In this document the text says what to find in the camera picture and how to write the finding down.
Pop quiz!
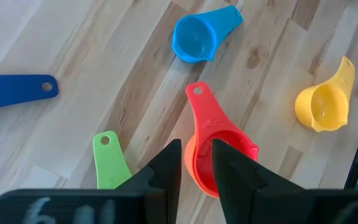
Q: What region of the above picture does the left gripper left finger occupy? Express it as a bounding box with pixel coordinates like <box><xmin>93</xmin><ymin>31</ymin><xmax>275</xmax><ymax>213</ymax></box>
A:
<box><xmin>115</xmin><ymin>139</ymin><xmax>183</xmax><ymax>224</ymax></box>

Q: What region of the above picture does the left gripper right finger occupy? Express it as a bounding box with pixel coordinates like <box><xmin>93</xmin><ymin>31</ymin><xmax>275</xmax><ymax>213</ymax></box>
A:
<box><xmin>211</xmin><ymin>139</ymin><xmax>306</xmax><ymax>224</ymax></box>

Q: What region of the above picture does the green measuring cup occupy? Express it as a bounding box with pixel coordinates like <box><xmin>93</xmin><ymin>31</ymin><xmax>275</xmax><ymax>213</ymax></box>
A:
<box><xmin>92</xmin><ymin>130</ymin><xmax>133</xmax><ymax>190</ymax></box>

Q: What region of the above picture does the red measuring cup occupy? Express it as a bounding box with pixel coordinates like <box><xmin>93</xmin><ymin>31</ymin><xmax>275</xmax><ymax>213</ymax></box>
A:
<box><xmin>185</xmin><ymin>82</ymin><xmax>259</xmax><ymax>198</ymax></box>

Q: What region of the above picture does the yellow measuring cup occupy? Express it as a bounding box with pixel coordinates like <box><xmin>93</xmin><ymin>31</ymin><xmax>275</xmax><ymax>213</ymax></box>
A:
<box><xmin>294</xmin><ymin>55</ymin><xmax>356</xmax><ymax>133</ymax></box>

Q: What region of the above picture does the light blue measuring cup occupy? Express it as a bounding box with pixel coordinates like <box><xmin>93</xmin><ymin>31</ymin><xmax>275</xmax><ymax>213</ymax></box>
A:
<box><xmin>171</xmin><ymin>5</ymin><xmax>244</xmax><ymax>64</ymax></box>

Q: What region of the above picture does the dark blue measuring cup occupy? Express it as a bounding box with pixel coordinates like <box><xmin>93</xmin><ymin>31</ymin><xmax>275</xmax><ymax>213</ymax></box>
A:
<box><xmin>0</xmin><ymin>74</ymin><xmax>60</xmax><ymax>113</ymax></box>

